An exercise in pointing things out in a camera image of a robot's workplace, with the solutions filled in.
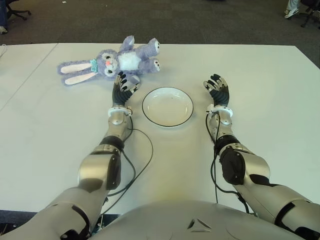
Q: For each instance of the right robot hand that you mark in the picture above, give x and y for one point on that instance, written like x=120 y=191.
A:
x=221 y=96

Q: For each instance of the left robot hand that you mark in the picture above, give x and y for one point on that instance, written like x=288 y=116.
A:
x=121 y=96

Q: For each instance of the purple plush bunny doll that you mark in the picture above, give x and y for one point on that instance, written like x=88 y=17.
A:
x=125 y=61

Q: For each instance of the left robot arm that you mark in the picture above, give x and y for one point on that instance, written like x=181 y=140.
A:
x=97 y=165

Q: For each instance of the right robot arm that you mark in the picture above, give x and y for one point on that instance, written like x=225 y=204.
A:
x=252 y=170

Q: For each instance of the white plate black rim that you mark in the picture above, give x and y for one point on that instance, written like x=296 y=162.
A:
x=167 y=107

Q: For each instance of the white sneaker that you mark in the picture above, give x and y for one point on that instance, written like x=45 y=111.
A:
x=291 y=13
x=3 y=30

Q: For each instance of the light trouser leg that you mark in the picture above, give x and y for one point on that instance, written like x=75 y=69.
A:
x=292 y=3

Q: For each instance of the black office chair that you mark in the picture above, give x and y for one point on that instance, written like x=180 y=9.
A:
x=16 y=11
x=311 y=15

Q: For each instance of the silver robot torso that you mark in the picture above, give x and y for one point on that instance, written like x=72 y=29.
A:
x=175 y=220

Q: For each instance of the blue jeans leg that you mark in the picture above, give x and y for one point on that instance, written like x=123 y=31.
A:
x=2 y=12

